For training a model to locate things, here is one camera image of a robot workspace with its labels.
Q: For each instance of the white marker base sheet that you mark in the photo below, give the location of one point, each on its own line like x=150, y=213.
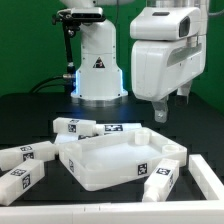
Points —
x=107, y=129

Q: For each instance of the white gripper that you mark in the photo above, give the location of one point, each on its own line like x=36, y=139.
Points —
x=160, y=67

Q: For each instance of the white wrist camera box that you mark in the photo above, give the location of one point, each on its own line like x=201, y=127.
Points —
x=169, y=24

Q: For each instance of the white desk top tray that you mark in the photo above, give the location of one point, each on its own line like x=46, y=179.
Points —
x=112, y=159

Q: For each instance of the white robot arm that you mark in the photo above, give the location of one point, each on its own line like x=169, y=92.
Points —
x=99, y=80

